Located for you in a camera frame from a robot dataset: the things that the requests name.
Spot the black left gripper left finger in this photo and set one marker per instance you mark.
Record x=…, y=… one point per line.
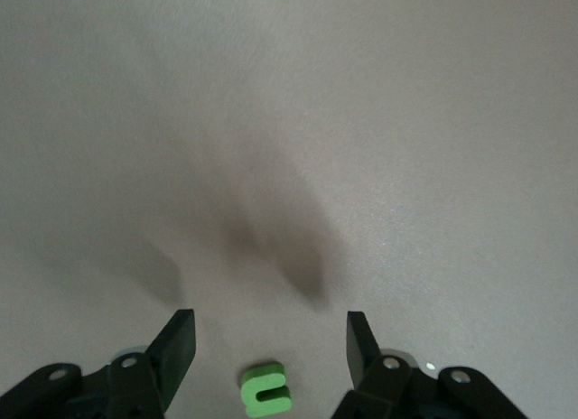
x=178, y=347

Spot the green foam letter n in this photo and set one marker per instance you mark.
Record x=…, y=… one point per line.
x=249, y=387

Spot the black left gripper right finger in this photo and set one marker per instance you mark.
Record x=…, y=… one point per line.
x=361, y=351

